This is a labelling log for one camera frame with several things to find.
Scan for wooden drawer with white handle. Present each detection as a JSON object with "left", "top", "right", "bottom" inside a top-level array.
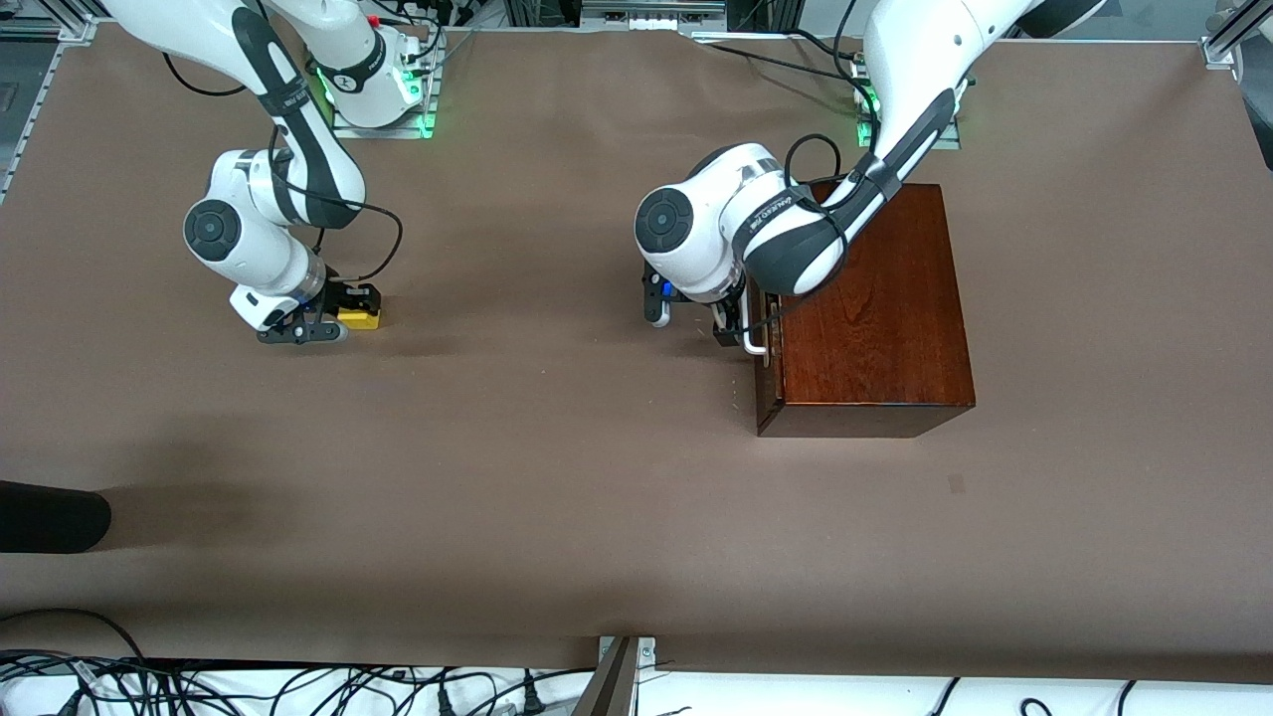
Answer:
[{"left": 743, "top": 296, "right": 779, "bottom": 368}]

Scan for dark brown wooden cabinet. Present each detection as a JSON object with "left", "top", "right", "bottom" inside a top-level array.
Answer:
[{"left": 753, "top": 182, "right": 977, "bottom": 440}]

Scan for brown table cover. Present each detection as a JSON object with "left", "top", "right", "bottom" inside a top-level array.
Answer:
[{"left": 0, "top": 20, "right": 1273, "bottom": 687}]

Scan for black cylindrical object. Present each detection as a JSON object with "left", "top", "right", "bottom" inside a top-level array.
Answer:
[{"left": 0, "top": 480, "right": 112, "bottom": 555}]

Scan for dark grey profile beam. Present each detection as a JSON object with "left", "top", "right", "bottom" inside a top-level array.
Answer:
[{"left": 571, "top": 638, "right": 639, "bottom": 716}]

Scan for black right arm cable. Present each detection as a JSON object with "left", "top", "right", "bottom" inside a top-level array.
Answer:
[{"left": 267, "top": 147, "right": 406, "bottom": 286}]

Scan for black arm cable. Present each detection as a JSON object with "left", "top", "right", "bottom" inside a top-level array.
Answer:
[
  {"left": 267, "top": 147, "right": 406, "bottom": 286},
  {"left": 738, "top": 132, "right": 880, "bottom": 334}
]

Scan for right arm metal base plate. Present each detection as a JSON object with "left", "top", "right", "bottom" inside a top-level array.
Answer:
[{"left": 330, "top": 30, "right": 441, "bottom": 141}]

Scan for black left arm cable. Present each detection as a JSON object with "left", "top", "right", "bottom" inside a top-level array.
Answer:
[{"left": 738, "top": 132, "right": 880, "bottom": 334}]

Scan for long black base cable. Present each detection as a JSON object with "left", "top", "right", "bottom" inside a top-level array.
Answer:
[{"left": 710, "top": 42, "right": 862, "bottom": 82}]

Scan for short black base cable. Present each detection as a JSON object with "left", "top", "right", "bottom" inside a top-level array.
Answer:
[{"left": 794, "top": 28, "right": 862, "bottom": 63}]

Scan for silver metal bracket plate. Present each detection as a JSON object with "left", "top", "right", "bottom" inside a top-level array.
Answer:
[{"left": 597, "top": 636, "right": 658, "bottom": 669}]

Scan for aluminium table edge rail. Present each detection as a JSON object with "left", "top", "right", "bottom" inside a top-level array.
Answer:
[{"left": 0, "top": 44, "right": 67, "bottom": 206}]

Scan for black arched cable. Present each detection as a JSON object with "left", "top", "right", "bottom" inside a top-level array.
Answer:
[{"left": 0, "top": 608, "right": 146, "bottom": 663}]

